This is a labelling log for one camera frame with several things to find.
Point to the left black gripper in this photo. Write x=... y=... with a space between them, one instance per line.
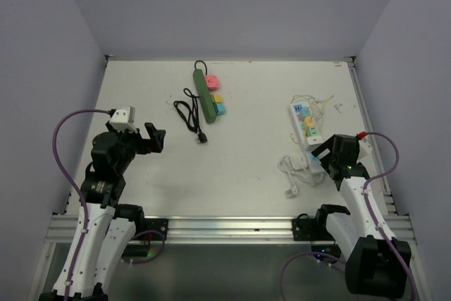
x=156 y=142

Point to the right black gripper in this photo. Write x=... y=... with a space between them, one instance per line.
x=327 y=144

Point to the white power strip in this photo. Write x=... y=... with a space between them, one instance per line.
x=298 y=111

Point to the white usb charger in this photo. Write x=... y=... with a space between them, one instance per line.
x=313 y=140

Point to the green usb charger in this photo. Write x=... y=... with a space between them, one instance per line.
x=311 y=131

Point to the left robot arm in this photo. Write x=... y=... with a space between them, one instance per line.
x=104 y=225

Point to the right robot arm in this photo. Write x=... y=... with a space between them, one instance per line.
x=377 y=263

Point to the blue plug adapter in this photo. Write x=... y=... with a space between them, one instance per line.
x=219 y=108

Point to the yellow plug adapter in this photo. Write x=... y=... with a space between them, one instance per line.
x=216 y=98

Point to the pink plug adapter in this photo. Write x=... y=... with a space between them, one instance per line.
x=212 y=82

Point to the yellow usb charger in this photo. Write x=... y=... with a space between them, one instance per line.
x=308 y=122

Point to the green power strip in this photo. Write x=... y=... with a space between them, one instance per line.
x=204 y=96

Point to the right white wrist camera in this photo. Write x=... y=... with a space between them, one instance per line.
x=365 y=149

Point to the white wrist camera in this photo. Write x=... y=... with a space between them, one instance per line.
x=122 y=119
x=365 y=149

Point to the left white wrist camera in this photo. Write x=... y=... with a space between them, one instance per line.
x=122 y=119

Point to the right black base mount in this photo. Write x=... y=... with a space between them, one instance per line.
x=304 y=228

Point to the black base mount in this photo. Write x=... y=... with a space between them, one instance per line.
x=304 y=228
x=159 y=225

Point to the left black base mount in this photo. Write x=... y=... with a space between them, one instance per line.
x=159 y=225

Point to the aluminium front rail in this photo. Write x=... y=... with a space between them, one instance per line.
x=229 y=230

